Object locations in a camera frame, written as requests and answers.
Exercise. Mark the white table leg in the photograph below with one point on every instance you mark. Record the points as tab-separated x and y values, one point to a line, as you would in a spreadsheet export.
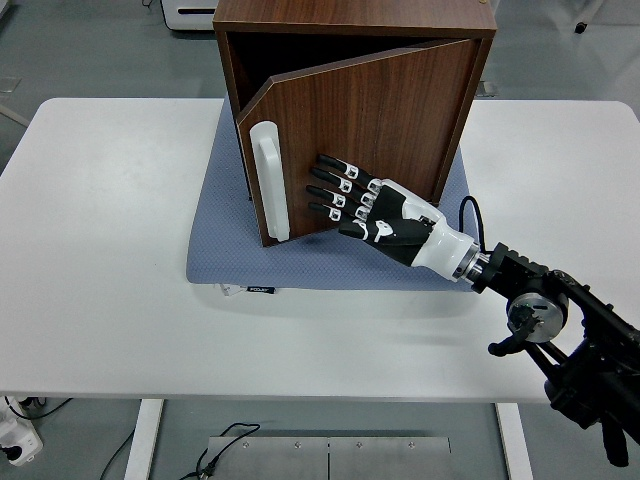
515	445
142	440

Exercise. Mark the white appliance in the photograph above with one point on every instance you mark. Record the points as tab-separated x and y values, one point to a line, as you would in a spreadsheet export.
192	20

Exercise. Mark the grey metal plate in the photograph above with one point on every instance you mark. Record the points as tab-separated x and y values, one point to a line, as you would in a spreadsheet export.
270	460
390	460

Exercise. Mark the white mat tag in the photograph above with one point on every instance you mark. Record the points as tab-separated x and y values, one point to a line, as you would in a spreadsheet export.
229	290

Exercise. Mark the white power strip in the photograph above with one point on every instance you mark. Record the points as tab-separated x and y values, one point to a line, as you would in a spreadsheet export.
20	442

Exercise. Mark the blue-grey mat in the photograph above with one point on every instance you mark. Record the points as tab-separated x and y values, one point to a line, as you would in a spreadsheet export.
300	265

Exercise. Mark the grey metal bar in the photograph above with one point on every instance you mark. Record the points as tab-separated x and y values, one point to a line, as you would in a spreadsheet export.
12	115

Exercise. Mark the black mat label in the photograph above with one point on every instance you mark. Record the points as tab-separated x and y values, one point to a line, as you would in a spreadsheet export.
261	289

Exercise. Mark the brown wooden cabinet door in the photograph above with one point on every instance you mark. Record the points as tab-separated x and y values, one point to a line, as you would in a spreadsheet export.
375	125

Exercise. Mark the black caster wheel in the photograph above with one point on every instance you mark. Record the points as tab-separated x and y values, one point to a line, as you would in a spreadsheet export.
580	27

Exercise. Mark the brown wooden cabinet body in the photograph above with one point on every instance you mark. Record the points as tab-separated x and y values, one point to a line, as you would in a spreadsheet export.
350	12

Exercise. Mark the clear floor panel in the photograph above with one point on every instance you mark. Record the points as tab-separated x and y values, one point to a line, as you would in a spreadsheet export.
7	85

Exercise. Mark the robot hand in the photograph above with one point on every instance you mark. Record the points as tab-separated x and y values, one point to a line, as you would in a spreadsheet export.
400	225

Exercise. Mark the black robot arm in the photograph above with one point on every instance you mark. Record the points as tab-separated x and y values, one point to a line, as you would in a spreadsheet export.
525	272

